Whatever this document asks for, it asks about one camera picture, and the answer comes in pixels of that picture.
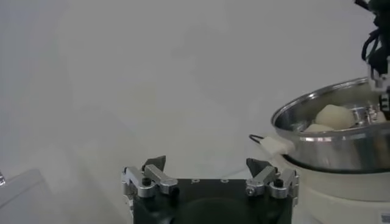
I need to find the white steamed baozi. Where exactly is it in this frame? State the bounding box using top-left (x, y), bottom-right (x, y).
top-left (303, 123), bottom-right (335, 133)
top-left (314, 104), bottom-right (356, 131)

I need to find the black cooker power cord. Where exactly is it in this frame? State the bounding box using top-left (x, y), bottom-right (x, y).
top-left (249, 133), bottom-right (266, 145)

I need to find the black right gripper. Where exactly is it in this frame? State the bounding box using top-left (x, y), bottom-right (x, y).
top-left (355, 0), bottom-right (390, 121)

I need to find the cream electric cooker pot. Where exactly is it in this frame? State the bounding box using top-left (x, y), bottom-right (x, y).
top-left (261, 135), bottom-right (390, 224)

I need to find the stainless steel steamer basket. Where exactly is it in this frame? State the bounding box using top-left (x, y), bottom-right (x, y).
top-left (270, 76), bottom-right (390, 174)

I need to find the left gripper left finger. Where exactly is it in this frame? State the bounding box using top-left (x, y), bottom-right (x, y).
top-left (121, 155), bottom-right (180, 198)

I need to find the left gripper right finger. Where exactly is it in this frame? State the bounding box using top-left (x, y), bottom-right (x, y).
top-left (245, 157), bottom-right (301, 199)

